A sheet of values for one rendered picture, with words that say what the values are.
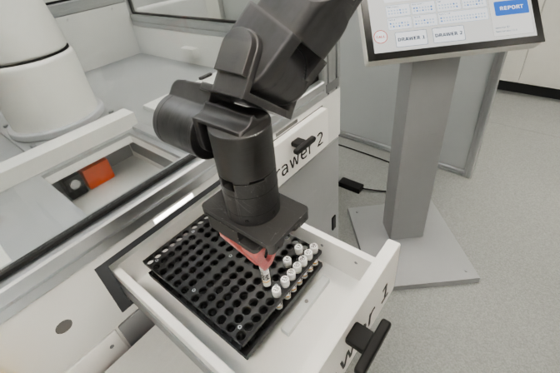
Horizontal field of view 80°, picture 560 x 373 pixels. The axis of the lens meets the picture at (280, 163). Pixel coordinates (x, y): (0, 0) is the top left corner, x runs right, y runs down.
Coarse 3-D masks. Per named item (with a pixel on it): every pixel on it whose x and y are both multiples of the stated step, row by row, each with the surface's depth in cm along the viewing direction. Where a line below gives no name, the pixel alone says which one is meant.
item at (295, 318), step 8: (320, 280) 53; (328, 280) 53; (312, 288) 52; (320, 288) 52; (312, 296) 51; (304, 304) 50; (312, 304) 51; (296, 312) 49; (304, 312) 49; (288, 320) 48; (296, 320) 48; (288, 328) 47; (288, 336) 48
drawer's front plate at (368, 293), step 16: (384, 256) 46; (368, 272) 44; (384, 272) 45; (368, 288) 42; (352, 304) 41; (368, 304) 44; (336, 320) 39; (352, 320) 40; (368, 320) 47; (336, 336) 38; (320, 352) 37; (336, 352) 38; (352, 352) 45; (304, 368) 36; (320, 368) 35; (336, 368) 41
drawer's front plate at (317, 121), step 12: (324, 108) 84; (312, 120) 81; (324, 120) 85; (288, 132) 76; (300, 132) 78; (312, 132) 83; (324, 132) 87; (276, 144) 73; (288, 144) 76; (312, 144) 84; (324, 144) 89; (276, 156) 73; (288, 156) 77; (300, 156) 81; (312, 156) 86; (288, 168) 79
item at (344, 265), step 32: (128, 256) 55; (320, 256) 58; (352, 256) 52; (128, 288) 51; (160, 288) 56; (352, 288) 53; (160, 320) 47; (192, 320) 51; (320, 320) 49; (192, 352) 43; (224, 352) 47; (256, 352) 46; (288, 352) 46
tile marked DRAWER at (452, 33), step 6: (432, 30) 99; (438, 30) 99; (444, 30) 99; (450, 30) 99; (456, 30) 99; (462, 30) 99; (432, 36) 99; (438, 36) 99; (444, 36) 99; (450, 36) 99; (456, 36) 99; (462, 36) 99; (438, 42) 99
